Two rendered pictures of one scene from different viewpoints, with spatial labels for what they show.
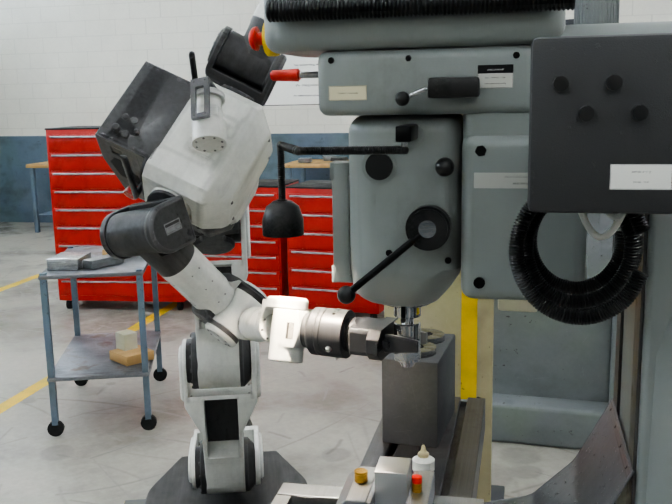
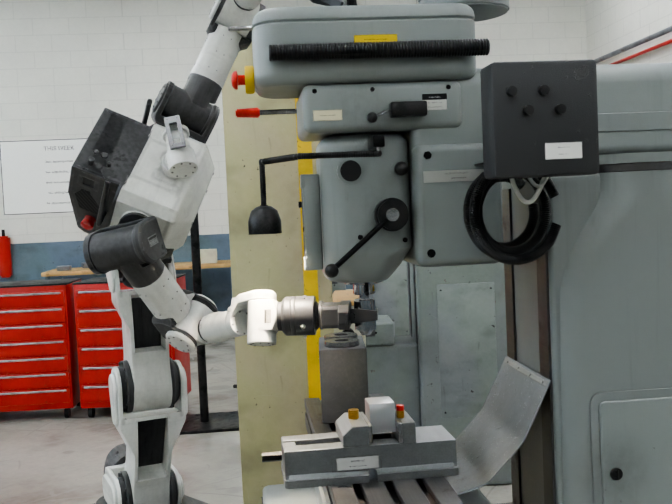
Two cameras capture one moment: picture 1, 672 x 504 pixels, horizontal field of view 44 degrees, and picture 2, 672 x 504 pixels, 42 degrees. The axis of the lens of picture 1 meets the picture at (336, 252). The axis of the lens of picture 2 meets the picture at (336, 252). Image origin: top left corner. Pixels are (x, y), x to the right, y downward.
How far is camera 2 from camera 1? 0.69 m
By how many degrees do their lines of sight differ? 20
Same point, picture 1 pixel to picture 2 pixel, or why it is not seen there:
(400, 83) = (367, 107)
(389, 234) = (359, 223)
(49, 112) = not seen: outside the picture
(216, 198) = (182, 218)
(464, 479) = not seen: hidden behind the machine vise
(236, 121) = not seen: hidden behind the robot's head
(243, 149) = (199, 178)
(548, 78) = (503, 88)
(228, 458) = (156, 479)
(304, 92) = (58, 199)
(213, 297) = (177, 306)
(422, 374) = (354, 359)
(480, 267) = (431, 241)
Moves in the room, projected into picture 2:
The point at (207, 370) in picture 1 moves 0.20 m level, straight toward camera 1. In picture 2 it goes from (143, 391) to (165, 404)
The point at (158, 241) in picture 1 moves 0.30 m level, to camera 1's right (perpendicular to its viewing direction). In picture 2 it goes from (146, 251) to (277, 243)
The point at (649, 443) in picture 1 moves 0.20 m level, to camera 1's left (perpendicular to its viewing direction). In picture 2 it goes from (560, 357) to (474, 366)
